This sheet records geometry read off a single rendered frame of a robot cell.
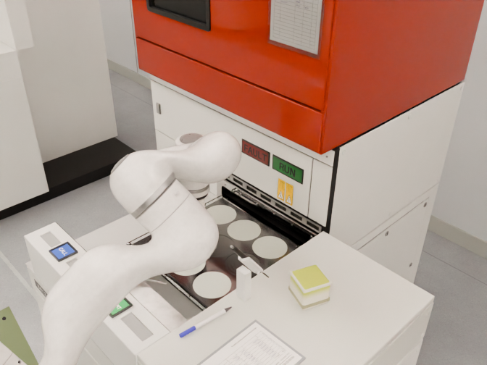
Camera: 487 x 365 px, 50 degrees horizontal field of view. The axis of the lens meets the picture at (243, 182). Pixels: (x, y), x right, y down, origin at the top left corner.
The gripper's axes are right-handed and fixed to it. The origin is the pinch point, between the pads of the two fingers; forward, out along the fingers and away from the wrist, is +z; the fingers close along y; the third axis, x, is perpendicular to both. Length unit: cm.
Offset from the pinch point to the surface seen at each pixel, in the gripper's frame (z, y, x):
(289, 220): -1.2, 0.2, 27.7
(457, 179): 55, -85, 151
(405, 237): 27, -16, 79
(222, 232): 2.7, -3.5, 8.1
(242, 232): 2.7, -1.9, 13.9
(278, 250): 2.8, 8.3, 22.2
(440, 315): 93, -31, 118
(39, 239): -3.4, -3.6, -42.7
